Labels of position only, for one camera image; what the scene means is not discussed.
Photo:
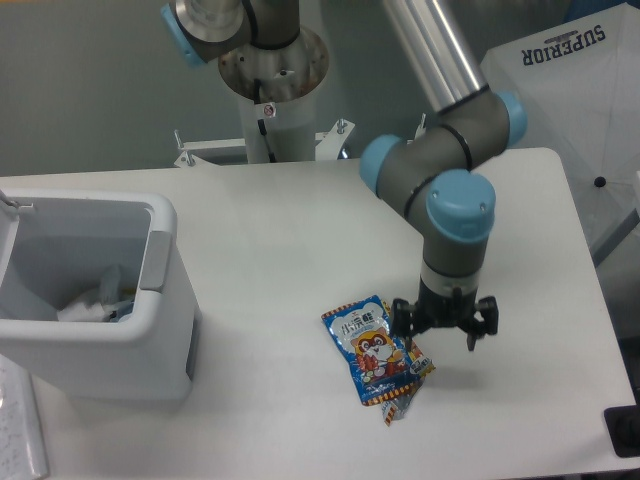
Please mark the black device at edge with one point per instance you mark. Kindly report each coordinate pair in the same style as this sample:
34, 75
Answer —
623, 426

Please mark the white metal base frame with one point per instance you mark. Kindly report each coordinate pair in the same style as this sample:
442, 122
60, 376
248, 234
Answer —
327, 145

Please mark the white crumpled tissue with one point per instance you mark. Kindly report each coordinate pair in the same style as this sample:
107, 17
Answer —
99, 304

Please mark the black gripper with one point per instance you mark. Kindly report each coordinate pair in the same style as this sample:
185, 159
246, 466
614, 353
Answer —
450, 311

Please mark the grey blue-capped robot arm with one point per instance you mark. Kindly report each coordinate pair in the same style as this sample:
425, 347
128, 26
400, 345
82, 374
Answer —
431, 181

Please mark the white trash can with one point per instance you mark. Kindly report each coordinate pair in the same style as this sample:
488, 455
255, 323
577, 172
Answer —
55, 245

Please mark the white paper sheet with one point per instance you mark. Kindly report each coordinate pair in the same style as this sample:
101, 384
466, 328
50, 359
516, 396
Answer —
23, 453

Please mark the white Superior umbrella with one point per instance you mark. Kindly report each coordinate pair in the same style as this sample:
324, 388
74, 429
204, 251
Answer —
579, 85

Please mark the blue snack wrapper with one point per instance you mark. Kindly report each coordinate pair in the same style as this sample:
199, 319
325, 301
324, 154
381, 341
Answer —
384, 371

